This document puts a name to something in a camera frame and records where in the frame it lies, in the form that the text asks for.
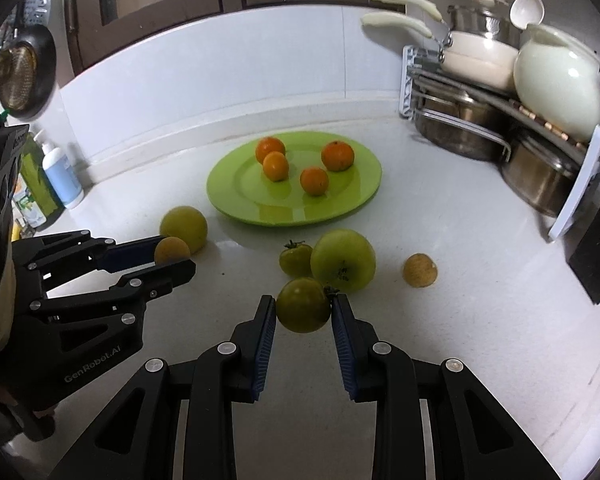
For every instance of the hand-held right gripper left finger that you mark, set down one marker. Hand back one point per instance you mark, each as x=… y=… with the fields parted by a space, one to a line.
x=264 y=345

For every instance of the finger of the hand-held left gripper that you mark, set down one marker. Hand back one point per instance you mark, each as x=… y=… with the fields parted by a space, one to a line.
x=160 y=277
x=130 y=255

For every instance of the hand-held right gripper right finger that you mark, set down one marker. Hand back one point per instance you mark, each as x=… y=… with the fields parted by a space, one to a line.
x=342 y=350

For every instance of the small brown round fruit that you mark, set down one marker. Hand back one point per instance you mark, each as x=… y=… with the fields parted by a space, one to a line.
x=171 y=250
x=420 y=270

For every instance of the green tomato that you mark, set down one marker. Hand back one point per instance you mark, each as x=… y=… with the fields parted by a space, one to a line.
x=295 y=260
x=302 y=305

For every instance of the green plate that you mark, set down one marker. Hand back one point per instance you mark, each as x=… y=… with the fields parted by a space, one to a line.
x=240 y=180

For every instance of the orange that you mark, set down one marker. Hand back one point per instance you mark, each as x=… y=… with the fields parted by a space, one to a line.
x=314 y=181
x=270 y=146
x=275 y=167
x=338 y=155

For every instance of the green apple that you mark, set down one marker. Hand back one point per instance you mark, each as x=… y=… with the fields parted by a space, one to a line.
x=187 y=225
x=342 y=257

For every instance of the white pump bottle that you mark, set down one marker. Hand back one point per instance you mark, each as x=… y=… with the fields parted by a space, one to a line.
x=62 y=180

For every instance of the yellow sponge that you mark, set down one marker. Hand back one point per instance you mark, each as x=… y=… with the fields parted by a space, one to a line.
x=15 y=231

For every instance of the green dish soap bottle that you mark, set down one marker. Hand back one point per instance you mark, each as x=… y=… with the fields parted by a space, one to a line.
x=35 y=180

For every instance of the black frying pan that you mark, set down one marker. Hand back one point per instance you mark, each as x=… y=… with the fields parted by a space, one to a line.
x=46 y=60

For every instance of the brass mesh strainer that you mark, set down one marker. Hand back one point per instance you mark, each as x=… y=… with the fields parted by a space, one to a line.
x=12 y=77

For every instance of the round steel steamer tray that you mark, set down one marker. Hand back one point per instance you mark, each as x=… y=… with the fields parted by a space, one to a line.
x=37 y=2

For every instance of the white pot rack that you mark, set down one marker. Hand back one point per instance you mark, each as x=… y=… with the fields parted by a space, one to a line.
x=577 y=195

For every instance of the cream saucepan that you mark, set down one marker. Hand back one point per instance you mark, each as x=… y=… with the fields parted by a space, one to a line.
x=475 y=67

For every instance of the cream ceramic kettle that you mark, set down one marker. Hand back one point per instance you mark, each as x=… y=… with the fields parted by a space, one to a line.
x=555 y=85

